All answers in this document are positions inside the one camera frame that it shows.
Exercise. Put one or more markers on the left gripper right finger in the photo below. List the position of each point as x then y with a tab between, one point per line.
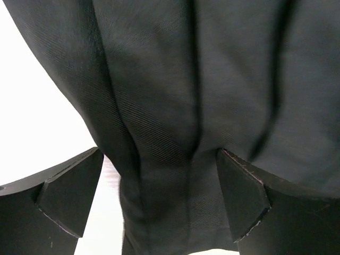
268	215

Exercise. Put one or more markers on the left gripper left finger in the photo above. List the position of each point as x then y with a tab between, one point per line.
46	213

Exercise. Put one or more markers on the black skirt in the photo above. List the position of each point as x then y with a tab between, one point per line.
163	85

